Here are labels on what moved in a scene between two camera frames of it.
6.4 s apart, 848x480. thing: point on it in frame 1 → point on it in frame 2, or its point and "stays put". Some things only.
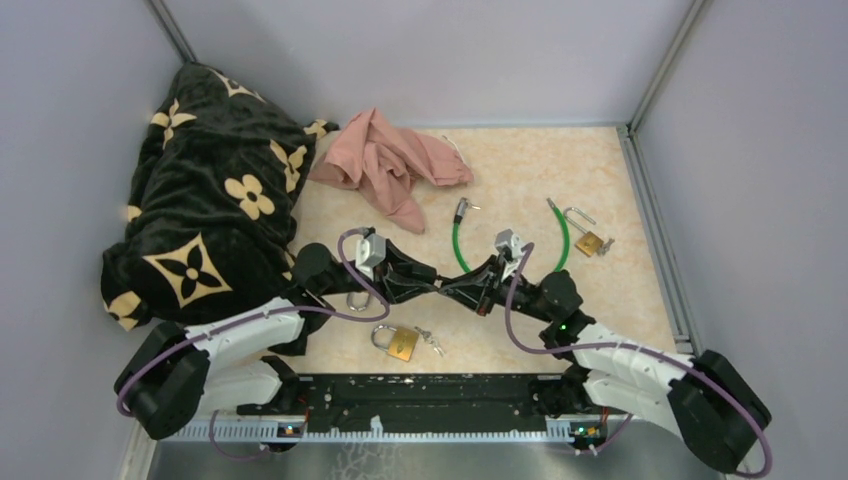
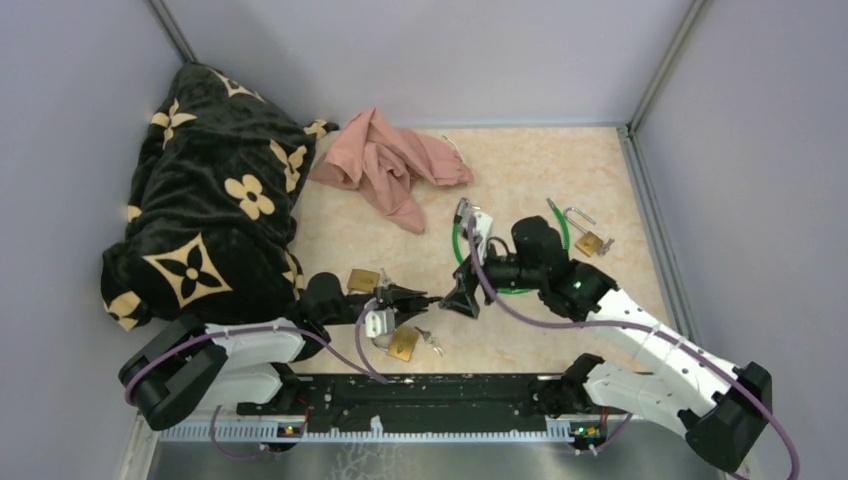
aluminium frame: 641,176 stays put
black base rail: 432,403 stays put
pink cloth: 389,164 stays put
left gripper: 394,284 → 395,293
